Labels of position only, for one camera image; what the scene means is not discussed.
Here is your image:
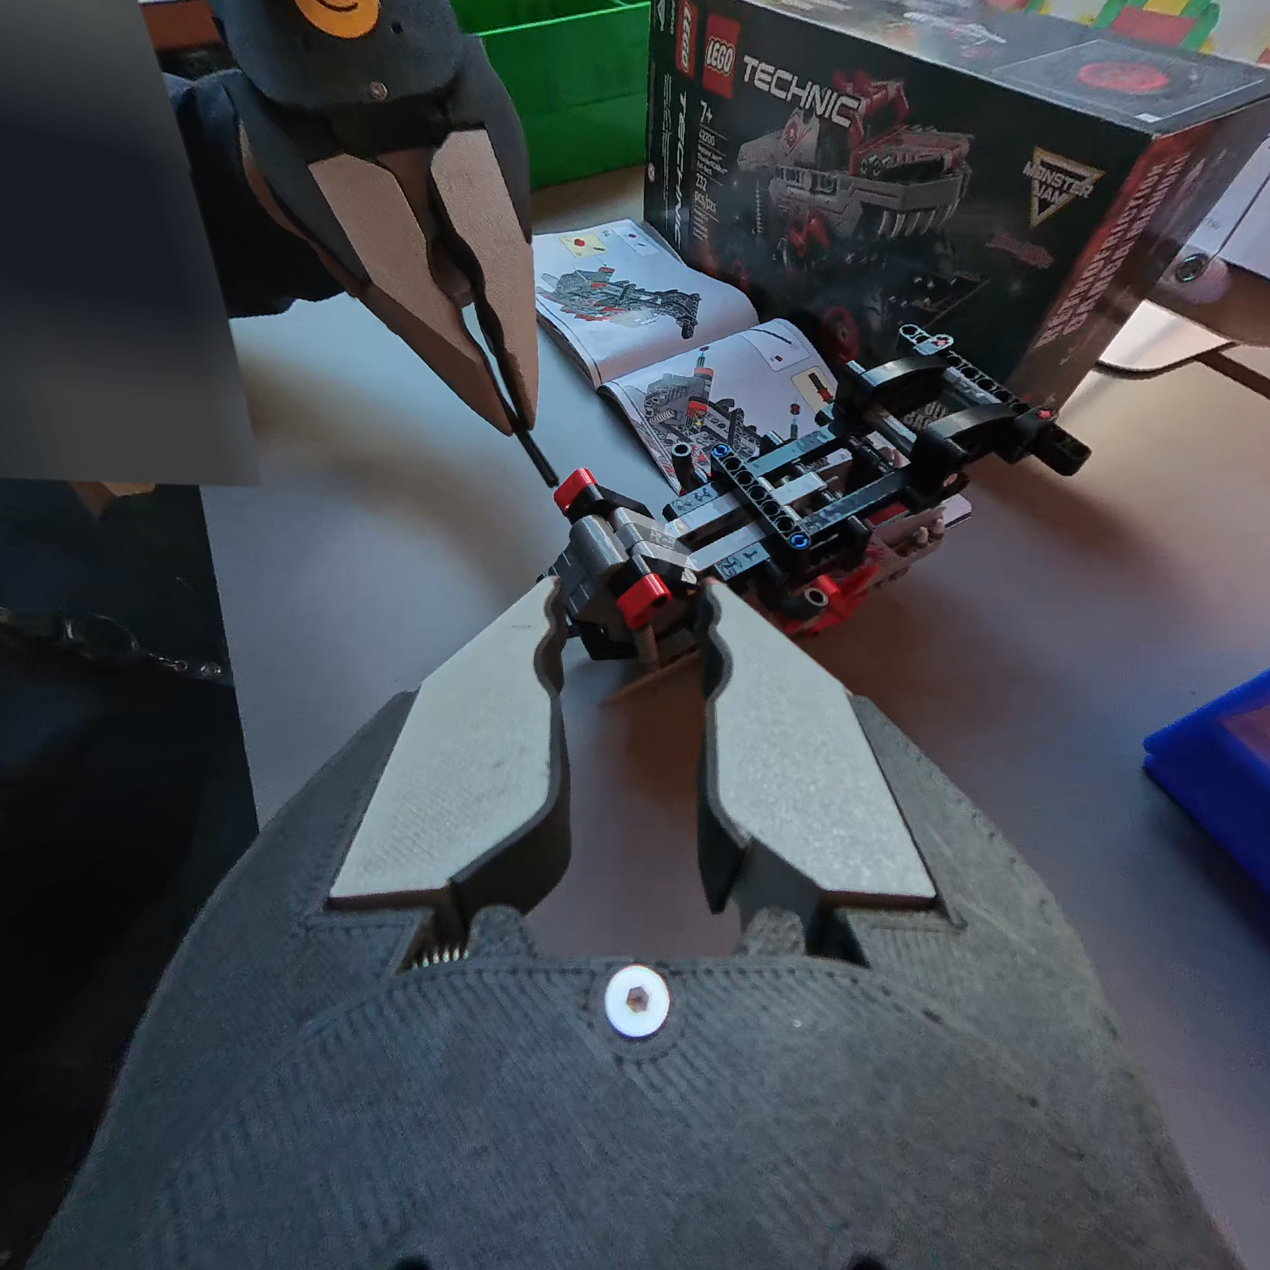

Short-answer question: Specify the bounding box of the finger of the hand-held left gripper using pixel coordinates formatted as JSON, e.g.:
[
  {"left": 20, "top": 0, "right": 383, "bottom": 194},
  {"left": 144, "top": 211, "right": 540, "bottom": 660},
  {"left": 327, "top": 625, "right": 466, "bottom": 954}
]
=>
[
  {"left": 428, "top": 129, "right": 544, "bottom": 430},
  {"left": 310, "top": 153, "right": 519, "bottom": 434}
]

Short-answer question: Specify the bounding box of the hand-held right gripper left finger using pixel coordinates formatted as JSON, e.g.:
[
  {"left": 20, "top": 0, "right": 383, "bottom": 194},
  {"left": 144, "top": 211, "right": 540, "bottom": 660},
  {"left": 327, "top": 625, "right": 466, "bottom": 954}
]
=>
[{"left": 328, "top": 578, "right": 573, "bottom": 912}]

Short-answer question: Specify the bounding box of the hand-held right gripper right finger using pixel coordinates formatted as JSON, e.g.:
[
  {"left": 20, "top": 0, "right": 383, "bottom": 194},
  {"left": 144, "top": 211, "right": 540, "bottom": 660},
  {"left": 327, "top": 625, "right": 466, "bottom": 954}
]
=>
[{"left": 697, "top": 581, "right": 939, "bottom": 915}]

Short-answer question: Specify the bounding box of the black lego axle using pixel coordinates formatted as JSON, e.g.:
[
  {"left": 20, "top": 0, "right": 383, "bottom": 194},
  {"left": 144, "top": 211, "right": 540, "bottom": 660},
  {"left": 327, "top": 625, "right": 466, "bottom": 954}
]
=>
[{"left": 508, "top": 418, "right": 566, "bottom": 490}]

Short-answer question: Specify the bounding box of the black grey lego truck model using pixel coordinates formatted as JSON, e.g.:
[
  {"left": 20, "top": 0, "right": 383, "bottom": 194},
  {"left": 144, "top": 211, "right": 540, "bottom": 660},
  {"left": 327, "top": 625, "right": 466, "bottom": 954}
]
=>
[{"left": 540, "top": 322, "right": 1093, "bottom": 687}]

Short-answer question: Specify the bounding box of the person's left forearm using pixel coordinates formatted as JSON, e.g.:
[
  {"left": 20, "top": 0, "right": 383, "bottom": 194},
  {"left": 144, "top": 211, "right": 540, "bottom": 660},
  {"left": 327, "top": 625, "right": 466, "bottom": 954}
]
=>
[{"left": 163, "top": 74, "right": 339, "bottom": 319}]

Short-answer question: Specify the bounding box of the black toy set box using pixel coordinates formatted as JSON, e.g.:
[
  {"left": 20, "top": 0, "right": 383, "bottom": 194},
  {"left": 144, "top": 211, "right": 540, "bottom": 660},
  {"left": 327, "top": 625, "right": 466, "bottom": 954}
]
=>
[{"left": 646, "top": 0, "right": 1270, "bottom": 409}]

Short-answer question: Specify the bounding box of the green plastic bin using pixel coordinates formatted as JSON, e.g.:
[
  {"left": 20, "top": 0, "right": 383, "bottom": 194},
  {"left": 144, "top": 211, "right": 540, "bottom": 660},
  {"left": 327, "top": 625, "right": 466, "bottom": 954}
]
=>
[{"left": 476, "top": 0, "right": 653, "bottom": 192}]

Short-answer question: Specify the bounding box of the open instruction booklet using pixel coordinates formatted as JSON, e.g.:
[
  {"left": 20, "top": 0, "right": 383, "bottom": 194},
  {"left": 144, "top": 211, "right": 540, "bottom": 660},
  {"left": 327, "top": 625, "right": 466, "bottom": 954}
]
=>
[{"left": 532, "top": 218, "right": 975, "bottom": 528}]

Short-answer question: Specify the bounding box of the blue plastic bin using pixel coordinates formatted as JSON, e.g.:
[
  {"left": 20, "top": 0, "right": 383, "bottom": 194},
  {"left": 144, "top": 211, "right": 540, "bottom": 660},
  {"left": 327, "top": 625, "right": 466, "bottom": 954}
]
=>
[{"left": 1142, "top": 670, "right": 1270, "bottom": 874}]

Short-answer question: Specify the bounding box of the white stand base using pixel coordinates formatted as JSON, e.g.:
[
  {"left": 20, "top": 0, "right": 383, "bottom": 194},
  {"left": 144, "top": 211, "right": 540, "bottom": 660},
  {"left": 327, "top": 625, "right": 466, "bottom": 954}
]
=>
[{"left": 1096, "top": 303, "right": 1241, "bottom": 378}]

